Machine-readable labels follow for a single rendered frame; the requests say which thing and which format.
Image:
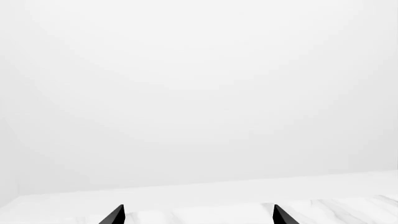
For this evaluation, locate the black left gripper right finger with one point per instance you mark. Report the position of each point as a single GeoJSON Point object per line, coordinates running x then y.
{"type": "Point", "coordinates": [281, 217]}

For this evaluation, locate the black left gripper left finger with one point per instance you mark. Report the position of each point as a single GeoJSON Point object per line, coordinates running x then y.
{"type": "Point", "coordinates": [115, 217]}

